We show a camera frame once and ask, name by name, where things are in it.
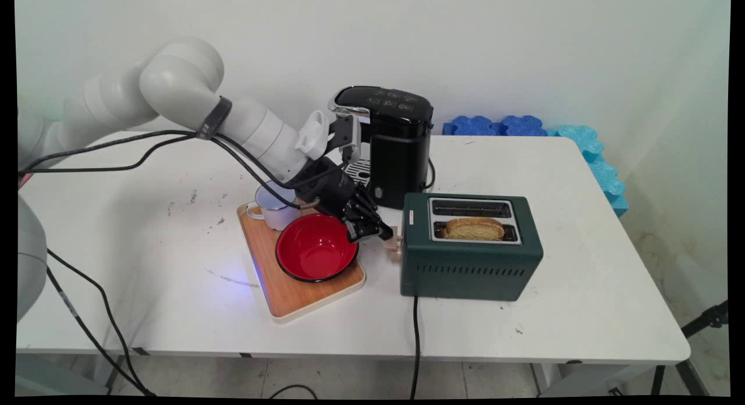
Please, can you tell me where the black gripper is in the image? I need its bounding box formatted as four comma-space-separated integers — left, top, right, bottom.
293, 157, 395, 244

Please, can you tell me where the red bowl black rim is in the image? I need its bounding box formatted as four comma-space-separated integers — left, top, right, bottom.
275, 212, 360, 283

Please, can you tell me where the black coffee machine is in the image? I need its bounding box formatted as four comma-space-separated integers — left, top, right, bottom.
328, 86, 435, 210

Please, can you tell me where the white enamel mug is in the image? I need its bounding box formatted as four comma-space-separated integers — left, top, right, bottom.
246, 181, 303, 232

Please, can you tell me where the wooden serving tray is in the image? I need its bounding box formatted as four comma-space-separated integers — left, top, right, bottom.
237, 187, 367, 324

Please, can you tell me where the brown bread slice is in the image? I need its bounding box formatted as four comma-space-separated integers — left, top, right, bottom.
441, 217, 506, 241

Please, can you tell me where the dark green toaster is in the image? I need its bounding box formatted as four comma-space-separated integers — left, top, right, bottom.
400, 193, 545, 302

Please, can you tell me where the cyan foam mat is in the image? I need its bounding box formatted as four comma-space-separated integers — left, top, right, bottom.
547, 125, 630, 218

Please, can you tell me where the black tripod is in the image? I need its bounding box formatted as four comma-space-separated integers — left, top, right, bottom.
650, 300, 730, 397

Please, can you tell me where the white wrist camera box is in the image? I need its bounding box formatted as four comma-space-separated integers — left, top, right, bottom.
295, 109, 363, 164

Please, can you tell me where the black toaster power cable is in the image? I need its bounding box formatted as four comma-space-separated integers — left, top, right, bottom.
410, 296, 421, 400

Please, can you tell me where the black cable loop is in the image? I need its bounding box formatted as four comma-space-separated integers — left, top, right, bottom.
267, 384, 318, 400

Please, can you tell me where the black arm strap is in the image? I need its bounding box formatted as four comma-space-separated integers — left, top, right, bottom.
196, 95, 233, 141

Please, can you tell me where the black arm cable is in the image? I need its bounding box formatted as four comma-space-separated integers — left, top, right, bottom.
17, 129, 347, 190

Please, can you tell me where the black floor cable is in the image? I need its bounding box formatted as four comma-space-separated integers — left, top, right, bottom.
47, 248, 157, 397
45, 267, 146, 395

